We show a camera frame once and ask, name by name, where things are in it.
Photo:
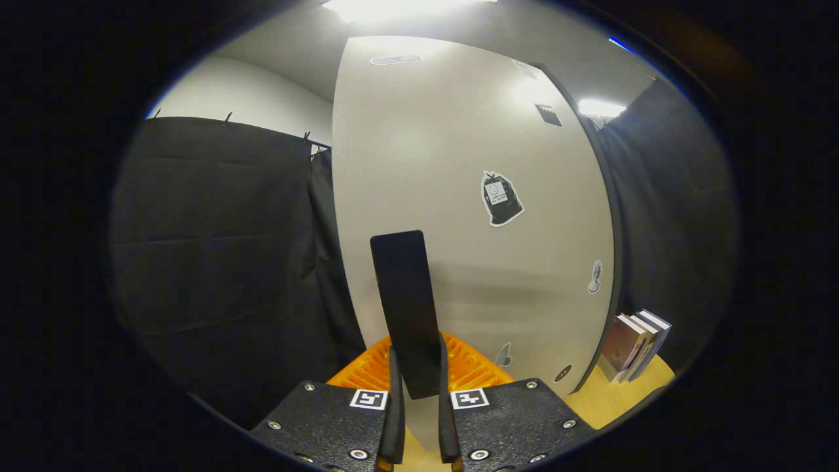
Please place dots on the small ceiling light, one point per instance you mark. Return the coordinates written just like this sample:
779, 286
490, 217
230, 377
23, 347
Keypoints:
601, 108

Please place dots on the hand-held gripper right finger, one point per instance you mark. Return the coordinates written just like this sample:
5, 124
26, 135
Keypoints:
518, 419

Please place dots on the beige cabinet door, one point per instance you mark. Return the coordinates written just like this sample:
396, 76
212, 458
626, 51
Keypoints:
426, 164

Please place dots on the maroon cover book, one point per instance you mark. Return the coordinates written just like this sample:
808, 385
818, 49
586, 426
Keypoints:
619, 347

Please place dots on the large ceiling light panel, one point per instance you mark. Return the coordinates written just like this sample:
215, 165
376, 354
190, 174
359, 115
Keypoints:
393, 8

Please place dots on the white spine book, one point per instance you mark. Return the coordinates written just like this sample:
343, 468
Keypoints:
647, 339

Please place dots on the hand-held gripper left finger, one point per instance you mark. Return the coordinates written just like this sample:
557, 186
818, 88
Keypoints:
328, 419

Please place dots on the grey blue spine book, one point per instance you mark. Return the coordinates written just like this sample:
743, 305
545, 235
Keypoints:
659, 326

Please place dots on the black backdrop cloth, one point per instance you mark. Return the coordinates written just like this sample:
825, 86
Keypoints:
210, 262

